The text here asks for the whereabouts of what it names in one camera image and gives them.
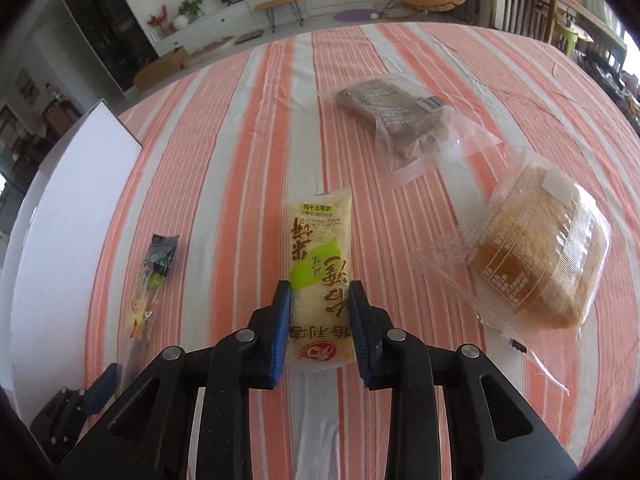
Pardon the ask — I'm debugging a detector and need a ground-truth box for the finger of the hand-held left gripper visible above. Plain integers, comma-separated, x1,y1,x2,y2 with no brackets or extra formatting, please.
30,386,91,466
82,364,123,416

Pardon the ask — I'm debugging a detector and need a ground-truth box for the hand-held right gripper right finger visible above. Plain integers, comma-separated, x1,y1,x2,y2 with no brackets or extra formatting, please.
348,280,581,480

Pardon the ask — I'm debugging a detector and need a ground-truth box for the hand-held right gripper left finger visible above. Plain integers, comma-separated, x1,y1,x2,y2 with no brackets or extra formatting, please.
57,280,293,480

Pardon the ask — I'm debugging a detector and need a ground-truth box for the pale yellow rice cracker packet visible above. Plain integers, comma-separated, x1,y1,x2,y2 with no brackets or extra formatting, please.
281,187,357,371

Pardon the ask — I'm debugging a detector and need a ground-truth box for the long dark yellow snack packet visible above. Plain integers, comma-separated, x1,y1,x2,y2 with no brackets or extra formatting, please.
120,234,181,376

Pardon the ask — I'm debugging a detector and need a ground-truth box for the white cardboard box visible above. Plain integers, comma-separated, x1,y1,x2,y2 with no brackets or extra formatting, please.
0,100,143,411

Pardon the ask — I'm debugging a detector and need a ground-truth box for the yellow bread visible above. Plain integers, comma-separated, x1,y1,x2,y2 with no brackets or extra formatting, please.
407,147,613,393

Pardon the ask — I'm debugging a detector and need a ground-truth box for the brown bread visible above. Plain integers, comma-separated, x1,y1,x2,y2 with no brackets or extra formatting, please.
316,74,501,191

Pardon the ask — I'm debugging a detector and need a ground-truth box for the open cardboard box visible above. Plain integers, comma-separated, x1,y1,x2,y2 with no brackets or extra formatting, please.
134,46,190,92

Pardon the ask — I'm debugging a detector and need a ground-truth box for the flat wooden tray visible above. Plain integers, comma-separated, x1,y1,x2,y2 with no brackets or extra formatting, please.
182,35,237,67

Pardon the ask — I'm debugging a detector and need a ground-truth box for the purple round rug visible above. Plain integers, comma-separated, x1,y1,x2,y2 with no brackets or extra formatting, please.
334,9,381,23

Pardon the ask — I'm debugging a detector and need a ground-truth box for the wooden stool with hairpin legs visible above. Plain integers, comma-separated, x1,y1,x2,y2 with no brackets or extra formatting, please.
252,0,307,33

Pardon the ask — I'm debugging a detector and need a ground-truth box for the red flower bouquet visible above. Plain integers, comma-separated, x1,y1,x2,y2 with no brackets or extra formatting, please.
146,5,173,38

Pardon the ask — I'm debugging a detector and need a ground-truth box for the green plant in white vase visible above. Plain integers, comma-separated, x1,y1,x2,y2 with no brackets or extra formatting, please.
172,0,207,31

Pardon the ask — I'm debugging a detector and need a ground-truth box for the black glass cabinet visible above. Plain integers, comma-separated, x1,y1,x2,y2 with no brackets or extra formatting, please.
57,0,160,93

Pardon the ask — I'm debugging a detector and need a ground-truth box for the pile of bottles and jars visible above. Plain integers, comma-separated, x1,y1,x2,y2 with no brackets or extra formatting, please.
590,50,640,121

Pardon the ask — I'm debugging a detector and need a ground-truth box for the lime green pot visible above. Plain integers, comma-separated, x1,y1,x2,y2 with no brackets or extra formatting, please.
557,22,581,56

